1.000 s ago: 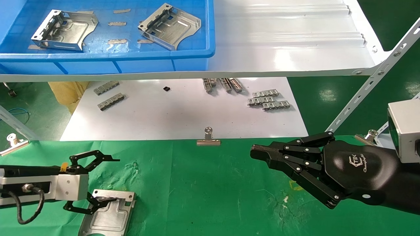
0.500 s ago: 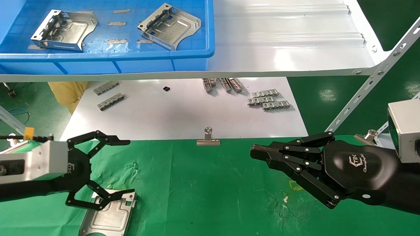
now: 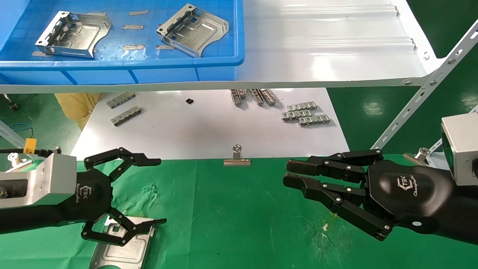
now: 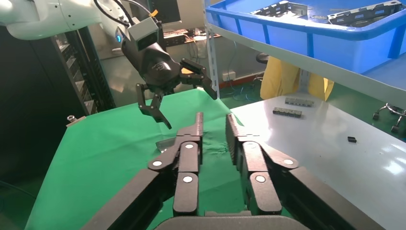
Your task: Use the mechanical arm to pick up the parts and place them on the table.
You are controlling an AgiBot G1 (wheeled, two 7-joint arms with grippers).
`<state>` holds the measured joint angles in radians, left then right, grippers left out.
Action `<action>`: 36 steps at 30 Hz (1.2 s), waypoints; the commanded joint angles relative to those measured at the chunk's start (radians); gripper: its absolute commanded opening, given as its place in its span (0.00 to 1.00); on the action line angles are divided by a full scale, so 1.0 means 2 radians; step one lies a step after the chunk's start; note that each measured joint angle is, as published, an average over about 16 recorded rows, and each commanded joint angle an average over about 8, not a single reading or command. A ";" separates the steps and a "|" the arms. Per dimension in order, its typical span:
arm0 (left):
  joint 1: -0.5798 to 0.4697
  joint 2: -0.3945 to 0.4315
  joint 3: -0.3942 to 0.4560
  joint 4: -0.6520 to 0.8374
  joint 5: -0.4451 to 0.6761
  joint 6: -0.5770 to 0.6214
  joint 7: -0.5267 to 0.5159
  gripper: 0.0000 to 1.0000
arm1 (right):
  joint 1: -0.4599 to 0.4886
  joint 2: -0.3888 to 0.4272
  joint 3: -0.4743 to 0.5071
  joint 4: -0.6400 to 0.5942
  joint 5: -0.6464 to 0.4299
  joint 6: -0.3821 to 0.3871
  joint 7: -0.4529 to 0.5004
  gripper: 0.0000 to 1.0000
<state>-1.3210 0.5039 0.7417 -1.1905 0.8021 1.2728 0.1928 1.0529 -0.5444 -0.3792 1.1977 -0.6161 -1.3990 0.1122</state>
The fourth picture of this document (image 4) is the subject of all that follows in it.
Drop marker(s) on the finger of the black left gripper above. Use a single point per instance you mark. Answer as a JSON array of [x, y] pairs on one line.
[[196, 77], [152, 104]]

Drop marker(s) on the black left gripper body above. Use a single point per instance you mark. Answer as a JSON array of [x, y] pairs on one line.
[[155, 70]]

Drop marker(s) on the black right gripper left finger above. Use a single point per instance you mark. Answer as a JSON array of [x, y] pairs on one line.
[[188, 158]]

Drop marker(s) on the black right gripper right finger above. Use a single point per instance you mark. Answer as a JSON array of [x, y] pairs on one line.
[[253, 162]]

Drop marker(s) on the curved sheet metal bracket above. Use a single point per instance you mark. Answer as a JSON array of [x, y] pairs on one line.
[[165, 145], [279, 9], [368, 14]]

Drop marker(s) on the white perforated shelf upright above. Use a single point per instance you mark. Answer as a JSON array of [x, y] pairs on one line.
[[213, 47]]

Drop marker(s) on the black computer monitor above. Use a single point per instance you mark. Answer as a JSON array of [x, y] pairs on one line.
[[169, 11]]

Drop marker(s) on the green table cloth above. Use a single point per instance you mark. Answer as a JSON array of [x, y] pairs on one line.
[[104, 152]]

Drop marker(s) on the black round stool seat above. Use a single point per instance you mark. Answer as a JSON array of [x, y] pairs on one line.
[[262, 58]]

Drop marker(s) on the silver binder clip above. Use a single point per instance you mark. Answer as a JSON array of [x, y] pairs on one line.
[[73, 120]]

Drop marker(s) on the yellow plastic bag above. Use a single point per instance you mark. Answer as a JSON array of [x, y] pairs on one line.
[[279, 79]]

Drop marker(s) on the small black plastic part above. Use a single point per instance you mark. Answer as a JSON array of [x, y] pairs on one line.
[[352, 139]]

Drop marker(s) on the white metal shelf board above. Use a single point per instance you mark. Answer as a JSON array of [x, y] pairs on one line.
[[317, 68]]

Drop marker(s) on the blue plastic bin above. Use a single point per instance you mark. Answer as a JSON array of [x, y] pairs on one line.
[[333, 47]]

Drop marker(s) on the chair base with casters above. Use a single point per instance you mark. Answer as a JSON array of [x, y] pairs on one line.
[[396, 117]]

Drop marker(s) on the white wall socket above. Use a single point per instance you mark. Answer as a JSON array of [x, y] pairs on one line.
[[229, 76]]

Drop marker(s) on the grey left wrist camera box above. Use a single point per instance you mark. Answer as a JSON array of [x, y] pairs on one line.
[[142, 33]]

